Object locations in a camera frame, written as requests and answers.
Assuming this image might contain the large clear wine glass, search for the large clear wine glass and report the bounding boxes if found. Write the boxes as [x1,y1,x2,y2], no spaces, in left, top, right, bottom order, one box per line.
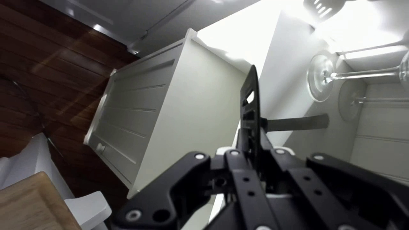
[305,48,409,104]

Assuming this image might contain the white drawer cabinet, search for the white drawer cabinet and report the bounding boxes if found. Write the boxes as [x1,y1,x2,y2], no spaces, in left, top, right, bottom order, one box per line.
[83,29,253,200]

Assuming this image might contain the black spatula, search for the black spatula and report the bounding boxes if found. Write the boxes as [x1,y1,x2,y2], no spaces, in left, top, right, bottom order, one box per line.
[239,64,329,165]

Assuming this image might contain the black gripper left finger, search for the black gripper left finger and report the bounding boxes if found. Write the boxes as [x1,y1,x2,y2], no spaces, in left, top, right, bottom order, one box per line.
[106,149,278,230]

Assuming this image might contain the grey slotted spatula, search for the grey slotted spatula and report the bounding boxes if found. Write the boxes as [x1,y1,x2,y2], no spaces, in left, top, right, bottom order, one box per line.
[301,0,347,24]

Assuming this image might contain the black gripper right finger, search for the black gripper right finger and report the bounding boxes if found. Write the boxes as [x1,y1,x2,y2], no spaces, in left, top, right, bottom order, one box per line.
[259,130,409,230]

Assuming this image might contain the small clear wine glass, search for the small clear wine glass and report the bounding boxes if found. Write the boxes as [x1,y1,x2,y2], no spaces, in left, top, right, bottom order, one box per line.
[337,80,409,125]

